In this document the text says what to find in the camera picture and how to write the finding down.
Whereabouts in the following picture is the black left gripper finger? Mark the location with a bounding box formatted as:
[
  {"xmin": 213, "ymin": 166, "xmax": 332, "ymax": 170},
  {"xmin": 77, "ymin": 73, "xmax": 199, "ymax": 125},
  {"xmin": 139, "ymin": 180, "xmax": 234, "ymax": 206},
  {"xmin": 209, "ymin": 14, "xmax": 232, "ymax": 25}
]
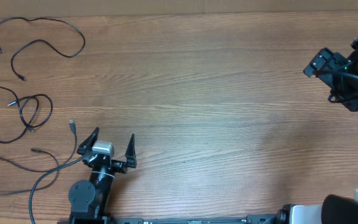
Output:
[
  {"xmin": 125, "ymin": 133, "xmax": 137, "ymax": 168},
  {"xmin": 77, "ymin": 127, "xmax": 99, "ymax": 156}
]

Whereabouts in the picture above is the black usb cable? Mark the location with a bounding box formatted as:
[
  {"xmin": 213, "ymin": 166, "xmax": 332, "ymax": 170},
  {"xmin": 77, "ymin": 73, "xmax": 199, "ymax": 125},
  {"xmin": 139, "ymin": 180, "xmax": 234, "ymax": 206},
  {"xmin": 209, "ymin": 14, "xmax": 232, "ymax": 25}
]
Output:
[
  {"xmin": 0, "ymin": 83, "xmax": 54, "ymax": 144},
  {"xmin": 0, "ymin": 16, "xmax": 86, "ymax": 82},
  {"xmin": 0, "ymin": 119, "xmax": 78, "ymax": 197}
]

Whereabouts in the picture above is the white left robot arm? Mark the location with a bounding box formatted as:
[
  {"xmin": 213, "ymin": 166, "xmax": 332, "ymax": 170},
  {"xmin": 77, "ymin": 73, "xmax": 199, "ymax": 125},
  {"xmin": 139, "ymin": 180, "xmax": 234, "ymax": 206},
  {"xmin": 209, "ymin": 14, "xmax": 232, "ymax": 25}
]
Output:
[{"xmin": 58, "ymin": 128, "xmax": 137, "ymax": 224}]

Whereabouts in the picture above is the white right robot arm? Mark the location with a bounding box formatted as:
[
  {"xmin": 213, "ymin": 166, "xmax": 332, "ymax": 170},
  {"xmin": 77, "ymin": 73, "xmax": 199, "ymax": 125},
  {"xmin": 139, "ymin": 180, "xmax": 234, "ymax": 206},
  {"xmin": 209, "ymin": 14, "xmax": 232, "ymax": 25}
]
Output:
[{"xmin": 242, "ymin": 37, "xmax": 358, "ymax": 224}]

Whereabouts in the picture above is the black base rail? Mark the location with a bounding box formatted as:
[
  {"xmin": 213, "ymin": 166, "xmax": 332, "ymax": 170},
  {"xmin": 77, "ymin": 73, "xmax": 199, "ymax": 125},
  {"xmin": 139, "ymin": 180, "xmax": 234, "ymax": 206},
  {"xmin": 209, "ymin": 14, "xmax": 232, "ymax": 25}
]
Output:
[{"xmin": 113, "ymin": 214, "xmax": 276, "ymax": 224}]

